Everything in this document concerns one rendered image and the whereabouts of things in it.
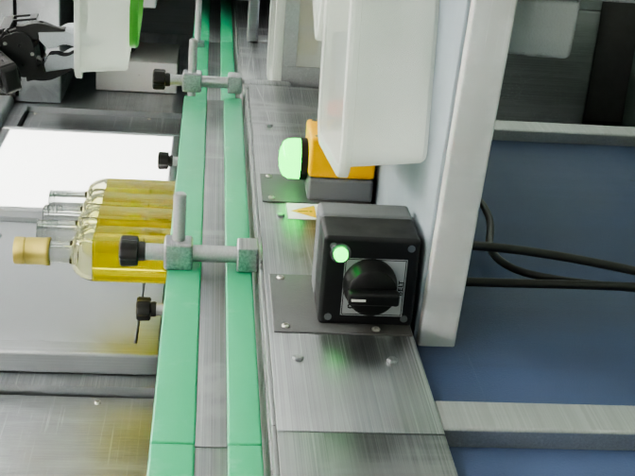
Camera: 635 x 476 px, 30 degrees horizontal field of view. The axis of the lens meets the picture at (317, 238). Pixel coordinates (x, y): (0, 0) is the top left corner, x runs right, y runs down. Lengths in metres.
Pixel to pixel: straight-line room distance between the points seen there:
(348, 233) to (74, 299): 0.76
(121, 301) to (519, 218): 0.60
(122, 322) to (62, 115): 1.02
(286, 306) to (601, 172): 0.61
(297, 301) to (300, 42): 0.75
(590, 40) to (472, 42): 1.78
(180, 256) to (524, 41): 0.38
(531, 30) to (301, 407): 0.34
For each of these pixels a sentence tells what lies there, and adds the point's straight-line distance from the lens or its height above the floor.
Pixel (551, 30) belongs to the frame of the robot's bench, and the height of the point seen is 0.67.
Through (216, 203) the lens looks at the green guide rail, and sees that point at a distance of 1.29.
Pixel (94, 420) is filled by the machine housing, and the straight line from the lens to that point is 1.45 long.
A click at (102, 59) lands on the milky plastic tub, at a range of 1.74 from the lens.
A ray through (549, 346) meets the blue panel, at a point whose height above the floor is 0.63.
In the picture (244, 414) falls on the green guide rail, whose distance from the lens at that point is 0.90.
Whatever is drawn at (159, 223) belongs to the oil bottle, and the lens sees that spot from 1.51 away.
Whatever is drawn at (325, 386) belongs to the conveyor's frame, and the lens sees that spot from 0.90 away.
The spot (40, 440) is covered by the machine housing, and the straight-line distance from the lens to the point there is 1.42.
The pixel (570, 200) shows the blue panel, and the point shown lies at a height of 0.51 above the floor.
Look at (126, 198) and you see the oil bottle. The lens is 1.59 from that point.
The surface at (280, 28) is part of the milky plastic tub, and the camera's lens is 1.70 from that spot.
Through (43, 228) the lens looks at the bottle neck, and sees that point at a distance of 1.54.
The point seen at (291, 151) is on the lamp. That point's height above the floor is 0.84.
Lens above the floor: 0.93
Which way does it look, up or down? 6 degrees down
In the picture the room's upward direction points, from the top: 88 degrees counter-clockwise
